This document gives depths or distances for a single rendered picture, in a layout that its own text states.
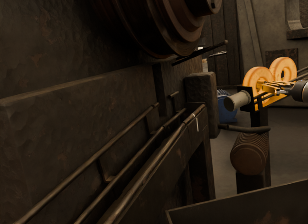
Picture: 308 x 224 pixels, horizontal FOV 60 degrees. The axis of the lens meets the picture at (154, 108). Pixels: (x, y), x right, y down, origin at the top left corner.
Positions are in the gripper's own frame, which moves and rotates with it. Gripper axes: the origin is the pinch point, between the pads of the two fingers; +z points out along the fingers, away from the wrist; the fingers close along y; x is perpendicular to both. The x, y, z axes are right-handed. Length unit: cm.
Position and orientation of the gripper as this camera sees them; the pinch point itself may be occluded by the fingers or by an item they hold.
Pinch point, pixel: (258, 84)
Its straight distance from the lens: 116.1
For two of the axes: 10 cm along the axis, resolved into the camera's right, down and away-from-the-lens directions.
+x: -1.0, -9.5, -3.0
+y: 8.6, -2.3, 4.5
